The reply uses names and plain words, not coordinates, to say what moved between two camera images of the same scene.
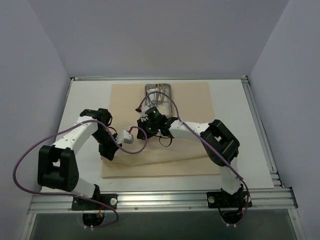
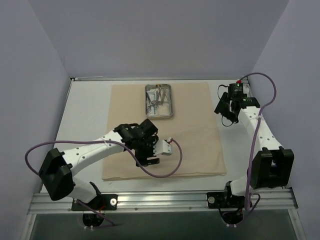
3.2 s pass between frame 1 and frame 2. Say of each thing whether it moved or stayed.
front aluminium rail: stayed
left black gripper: moved
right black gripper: moved
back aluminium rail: stayed
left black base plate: stayed
